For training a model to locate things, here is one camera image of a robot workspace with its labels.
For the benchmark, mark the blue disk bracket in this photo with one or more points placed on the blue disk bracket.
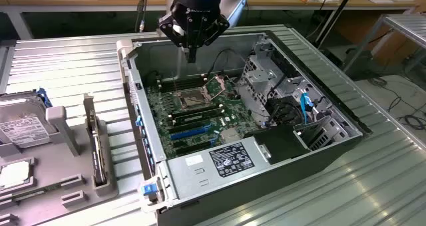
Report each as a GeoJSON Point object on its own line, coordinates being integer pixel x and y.
{"type": "Point", "coordinates": [45, 98]}

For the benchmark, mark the grey power supply unit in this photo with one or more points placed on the grey power supply unit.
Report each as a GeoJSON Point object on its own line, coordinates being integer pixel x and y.
{"type": "Point", "coordinates": [200, 178]}

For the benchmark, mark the open black PC case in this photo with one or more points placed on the open black PC case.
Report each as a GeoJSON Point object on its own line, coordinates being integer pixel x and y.
{"type": "Point", "coordinates": [333, 91]}

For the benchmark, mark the CPU socket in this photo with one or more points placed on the CPU socket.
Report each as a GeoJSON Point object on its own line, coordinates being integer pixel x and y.
{"type": "Point", "coordinates": [193, 98]}

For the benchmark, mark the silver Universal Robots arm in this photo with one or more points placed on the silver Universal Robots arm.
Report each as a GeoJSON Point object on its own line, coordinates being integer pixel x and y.
{"type": "Point", "coordinates": [237, 6]}

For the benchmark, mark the silver hard disk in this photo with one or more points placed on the silver hard disk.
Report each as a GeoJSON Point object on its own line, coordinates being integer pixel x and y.
{"type": "Point", "coordinates": [24, 121]}

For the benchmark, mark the metal slat side table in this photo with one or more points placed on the metal slat side table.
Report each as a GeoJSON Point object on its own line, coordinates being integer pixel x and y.
{"type": "Point", "coordinates": [403, 24]}

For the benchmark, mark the brown cardboard box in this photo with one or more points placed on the brown cardboard box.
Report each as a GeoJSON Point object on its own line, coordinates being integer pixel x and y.
{"type": "Point", "coordinates": [356, 26]}

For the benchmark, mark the green motherboard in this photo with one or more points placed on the green motherboard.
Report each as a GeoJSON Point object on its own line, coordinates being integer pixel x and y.
{"type": "Point", "coordinates": [231, 106]}

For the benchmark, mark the metal socket cover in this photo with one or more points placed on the metal socket cover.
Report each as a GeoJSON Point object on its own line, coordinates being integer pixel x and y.
{"type": "Point", "coordinates": [217, 86]}

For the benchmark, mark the metal disk bay cage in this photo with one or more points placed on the metal disk bay cage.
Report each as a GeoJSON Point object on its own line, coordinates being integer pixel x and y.
{"type": "Point", "coordinates": [260, 86]}

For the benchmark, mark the blue case latch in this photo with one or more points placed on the blue case latch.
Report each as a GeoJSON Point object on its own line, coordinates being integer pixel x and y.
{"type": "Point", "coordinates": [149, 189]}

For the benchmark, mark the black RAM slot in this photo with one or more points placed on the black RAM slot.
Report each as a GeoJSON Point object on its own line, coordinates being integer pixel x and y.
{"type": "Point", "coordinates": [181, 82]}

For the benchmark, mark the black expansion slot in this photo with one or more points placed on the black expansion slot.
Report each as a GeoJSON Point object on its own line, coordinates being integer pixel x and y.
{"type": "Point", "coordinates": [193, 146]}

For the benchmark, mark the graphics card with black fan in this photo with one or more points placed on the graphics card with black fan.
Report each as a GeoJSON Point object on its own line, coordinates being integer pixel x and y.
{"type": "Point", "coordinates": [97, 141]}

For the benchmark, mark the black tripod pole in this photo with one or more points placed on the black tripod pole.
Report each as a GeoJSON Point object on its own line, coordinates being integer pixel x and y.
{"type": "Point", "coordinates": [336, 11]}

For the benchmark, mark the green RAM stick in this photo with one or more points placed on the green RAM stick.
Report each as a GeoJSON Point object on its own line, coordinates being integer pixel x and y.
{"type": "Point", "coordinates": [37, 192]}

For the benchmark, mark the grey parts rack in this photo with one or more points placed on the grey parts rack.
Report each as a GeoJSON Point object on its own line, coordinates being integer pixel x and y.
{"type": "Point", "coordinates": [61, 176]}

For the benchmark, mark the silver CPU chip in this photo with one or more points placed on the silver CPU chip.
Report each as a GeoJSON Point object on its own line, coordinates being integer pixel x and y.
{"type": "Point", "coordinates": [14, 173]}

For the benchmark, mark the thin locking lever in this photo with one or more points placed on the thin locking lever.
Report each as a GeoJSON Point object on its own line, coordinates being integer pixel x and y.
{"type": "Point", "coordinates": [176, 86]}

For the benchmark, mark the silver chipset heatsink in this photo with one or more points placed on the silver chipset heatsink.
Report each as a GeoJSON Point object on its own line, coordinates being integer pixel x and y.
{"type": "Point", "coordinates": [231, 136]}

